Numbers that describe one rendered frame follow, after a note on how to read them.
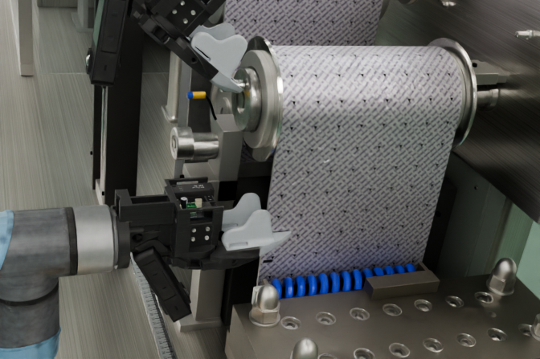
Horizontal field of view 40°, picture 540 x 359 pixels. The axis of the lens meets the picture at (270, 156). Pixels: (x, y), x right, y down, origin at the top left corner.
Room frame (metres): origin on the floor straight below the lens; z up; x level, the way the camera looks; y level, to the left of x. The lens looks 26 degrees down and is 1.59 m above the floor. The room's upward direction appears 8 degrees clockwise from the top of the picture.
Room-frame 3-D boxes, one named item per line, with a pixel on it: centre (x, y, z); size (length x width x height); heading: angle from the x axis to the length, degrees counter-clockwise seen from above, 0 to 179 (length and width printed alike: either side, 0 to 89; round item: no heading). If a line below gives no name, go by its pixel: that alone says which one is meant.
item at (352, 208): (0.81, -0.11, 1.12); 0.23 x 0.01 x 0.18; 113
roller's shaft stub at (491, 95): (0.93, -0.25, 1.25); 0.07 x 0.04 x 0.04; 113
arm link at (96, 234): (0.69, 0.18, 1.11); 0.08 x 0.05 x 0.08; 23
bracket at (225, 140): (0.84, 0.07, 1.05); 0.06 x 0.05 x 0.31; 113
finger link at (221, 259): (0.72, 0.04, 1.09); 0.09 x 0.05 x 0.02; 112
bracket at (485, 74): (0.94, -0.25, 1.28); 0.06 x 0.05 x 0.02; 113
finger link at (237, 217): (0.78, 0.01, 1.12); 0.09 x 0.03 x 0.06; 114
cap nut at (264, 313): (0.70, -0.02, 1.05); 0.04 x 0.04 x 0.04
